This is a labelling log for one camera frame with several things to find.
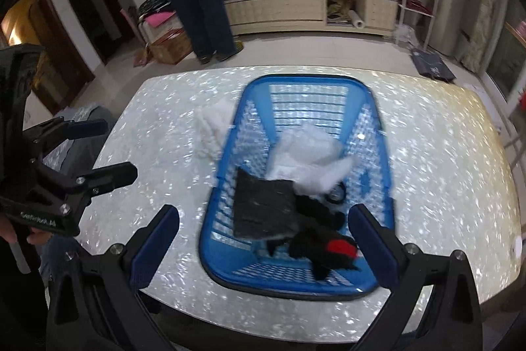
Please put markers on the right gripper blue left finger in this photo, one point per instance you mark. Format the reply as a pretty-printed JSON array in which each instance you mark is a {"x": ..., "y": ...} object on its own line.
[{"x": 148, "y": 246}]

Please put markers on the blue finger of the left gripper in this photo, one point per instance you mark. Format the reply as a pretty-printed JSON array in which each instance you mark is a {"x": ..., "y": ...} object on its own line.
[
  {"x": 85, "y": 129},
  {"x": 103, "y": 180}
]

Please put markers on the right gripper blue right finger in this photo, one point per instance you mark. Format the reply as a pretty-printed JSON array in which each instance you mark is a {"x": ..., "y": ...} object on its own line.
[{"x": 378, "y": 244}]

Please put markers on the black plush toy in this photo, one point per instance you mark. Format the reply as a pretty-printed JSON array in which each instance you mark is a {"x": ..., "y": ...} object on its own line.
[{"x": 319, "y": 239}]

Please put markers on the grey fluffy mat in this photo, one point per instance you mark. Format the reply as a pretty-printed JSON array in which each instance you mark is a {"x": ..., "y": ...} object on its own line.
[{"x": 262, "y": 209}]

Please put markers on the white towel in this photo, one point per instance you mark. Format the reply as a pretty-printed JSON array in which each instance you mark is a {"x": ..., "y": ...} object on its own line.
[{"x": 310, "y": 158}]

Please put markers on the operator left hand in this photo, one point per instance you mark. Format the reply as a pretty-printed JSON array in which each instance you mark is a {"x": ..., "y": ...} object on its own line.
[{"x": 14, "y": 233}]

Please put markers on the grey chair with cover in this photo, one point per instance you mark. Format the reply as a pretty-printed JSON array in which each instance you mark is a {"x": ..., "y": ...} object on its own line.
[{"x": 74, "y": 157}]

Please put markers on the cardboard box on floor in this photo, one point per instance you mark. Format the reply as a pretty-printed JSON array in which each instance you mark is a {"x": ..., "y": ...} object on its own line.
[{"x": 172, "y": 47}]

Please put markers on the white quilted cloth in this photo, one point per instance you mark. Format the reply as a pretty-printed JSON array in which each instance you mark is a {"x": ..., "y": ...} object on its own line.
[{"x": 213, "y": 124}]

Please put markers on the blue plastic basket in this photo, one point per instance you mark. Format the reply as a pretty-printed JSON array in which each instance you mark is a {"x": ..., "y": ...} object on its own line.
[{"x": 345, "y": 109}]

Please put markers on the white round cap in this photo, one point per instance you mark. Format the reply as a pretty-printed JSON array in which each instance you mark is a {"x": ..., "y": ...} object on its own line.
[{"x": 516, "y": 247}]

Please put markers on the dark bag on floor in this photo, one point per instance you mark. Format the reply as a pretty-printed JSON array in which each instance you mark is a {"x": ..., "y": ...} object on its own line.
[{"x": 430, "y": 65}]

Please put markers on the white paper roll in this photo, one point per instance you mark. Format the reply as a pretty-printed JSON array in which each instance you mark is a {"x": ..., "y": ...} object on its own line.
[{"x": 356, "y": 21}]

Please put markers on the cream tv cabinet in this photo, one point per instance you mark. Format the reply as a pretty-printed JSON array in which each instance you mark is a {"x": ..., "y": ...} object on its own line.
[{"x": 267, "y": 16}]

